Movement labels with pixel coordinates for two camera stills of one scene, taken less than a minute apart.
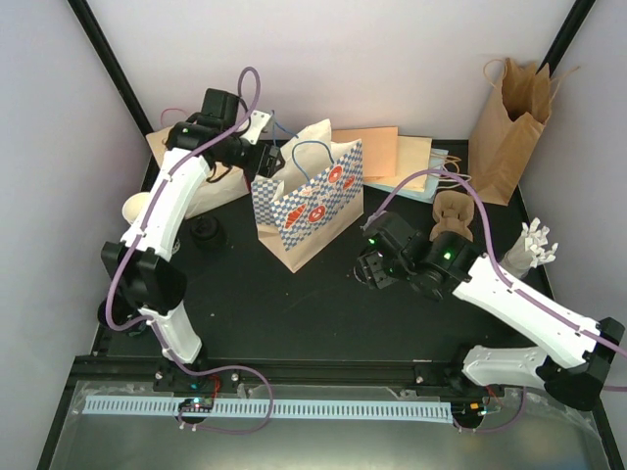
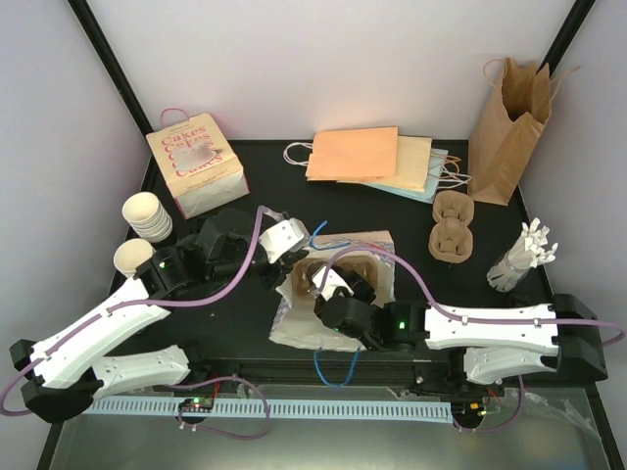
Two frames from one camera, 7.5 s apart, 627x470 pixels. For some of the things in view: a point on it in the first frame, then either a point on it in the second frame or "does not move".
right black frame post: (571, 23) does not move
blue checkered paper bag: (297, 225) to (294, 317)
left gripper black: (267, 169) to (285, 263)
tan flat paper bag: (412, 156) does not move
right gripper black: (375, 276) to (360, 284)
